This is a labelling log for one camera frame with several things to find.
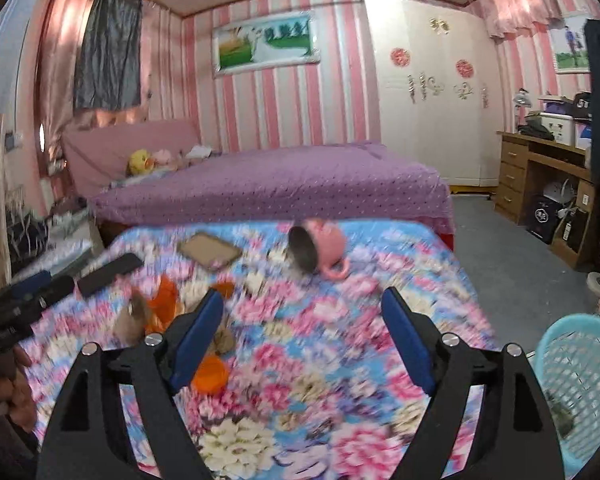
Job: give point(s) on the purple dotted bed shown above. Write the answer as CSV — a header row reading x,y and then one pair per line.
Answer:
x,y
332,182

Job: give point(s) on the light blue plastic basket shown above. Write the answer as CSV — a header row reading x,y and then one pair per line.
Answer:
x,y
567,365

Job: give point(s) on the crumpled trash in basket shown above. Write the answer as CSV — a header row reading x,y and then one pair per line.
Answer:
x,y
563,419

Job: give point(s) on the yellow duck plush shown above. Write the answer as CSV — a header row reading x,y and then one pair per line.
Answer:
x,y
140,163

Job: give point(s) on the grey hanging cloth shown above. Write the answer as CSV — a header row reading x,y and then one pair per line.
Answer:
x,y
107,75

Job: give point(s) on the white storage box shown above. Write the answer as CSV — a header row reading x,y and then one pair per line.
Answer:
x,y
560,126

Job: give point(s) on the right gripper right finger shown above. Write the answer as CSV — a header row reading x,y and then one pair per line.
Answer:
x,y
486,417

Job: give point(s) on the framed wedding photo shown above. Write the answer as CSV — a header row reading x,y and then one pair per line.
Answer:
x,y
284,39

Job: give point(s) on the floral bed sheet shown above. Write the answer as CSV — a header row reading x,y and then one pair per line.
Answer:
x,y
316,389

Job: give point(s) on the left hand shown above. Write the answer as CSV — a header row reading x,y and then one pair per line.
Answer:
x,y
17,394

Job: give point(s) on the pink headboard cover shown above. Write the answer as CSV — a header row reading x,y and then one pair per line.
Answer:
x,y
99,156

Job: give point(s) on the brown phone case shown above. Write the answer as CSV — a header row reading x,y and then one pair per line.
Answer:
x,y
209,251

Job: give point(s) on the small framed couple photo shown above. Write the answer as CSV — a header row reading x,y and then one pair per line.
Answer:
x,y
568,43

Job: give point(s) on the white wardrobe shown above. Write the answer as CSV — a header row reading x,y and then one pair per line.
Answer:
x,y
439,89

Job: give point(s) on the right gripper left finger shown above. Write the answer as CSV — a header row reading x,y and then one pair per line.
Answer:
x,y
87,435

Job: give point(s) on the desk lamp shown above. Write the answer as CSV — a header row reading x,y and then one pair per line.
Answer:
x,y
522,103

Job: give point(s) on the black wallet case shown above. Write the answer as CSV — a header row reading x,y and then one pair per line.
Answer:
x,y
104,276

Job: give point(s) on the wooden desk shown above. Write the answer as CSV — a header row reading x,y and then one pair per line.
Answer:
x,y
546,187

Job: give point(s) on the pink mug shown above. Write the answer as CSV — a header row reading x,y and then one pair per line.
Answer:
x,y
318,246

